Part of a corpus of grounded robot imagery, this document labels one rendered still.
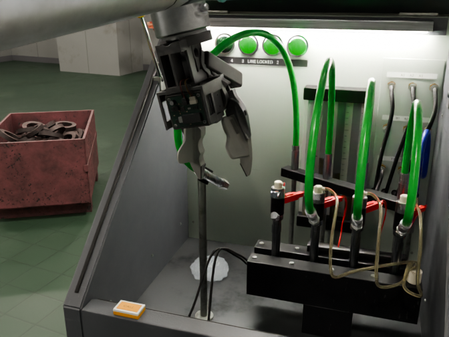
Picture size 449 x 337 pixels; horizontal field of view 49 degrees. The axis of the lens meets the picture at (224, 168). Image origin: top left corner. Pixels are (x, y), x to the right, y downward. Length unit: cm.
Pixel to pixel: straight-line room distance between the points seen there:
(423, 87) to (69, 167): 269
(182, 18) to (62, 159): 289
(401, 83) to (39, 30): 96
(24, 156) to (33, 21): 318
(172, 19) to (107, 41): 901
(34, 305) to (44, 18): 247
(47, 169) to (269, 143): 243
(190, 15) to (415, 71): 67
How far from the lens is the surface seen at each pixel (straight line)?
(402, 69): 120
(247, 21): 121
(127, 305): 95
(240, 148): 69
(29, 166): 353
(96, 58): 987
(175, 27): 65
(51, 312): 269
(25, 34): 35
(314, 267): 103
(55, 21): 36
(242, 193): 134
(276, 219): 100
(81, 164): 349
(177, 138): 87
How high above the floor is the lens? 150
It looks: 20 degrees down
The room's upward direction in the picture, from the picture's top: straight up
